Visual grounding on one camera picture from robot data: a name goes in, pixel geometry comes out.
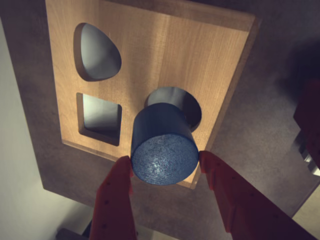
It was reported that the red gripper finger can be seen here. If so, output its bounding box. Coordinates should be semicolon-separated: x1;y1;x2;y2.
90;155;139;240
199;150;319;240

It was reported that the blue cylinder block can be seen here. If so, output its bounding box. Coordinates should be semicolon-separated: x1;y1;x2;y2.
130;102;200;187

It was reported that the wooden shape sorter box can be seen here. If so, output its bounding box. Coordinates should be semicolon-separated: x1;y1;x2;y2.
44;0;263;191

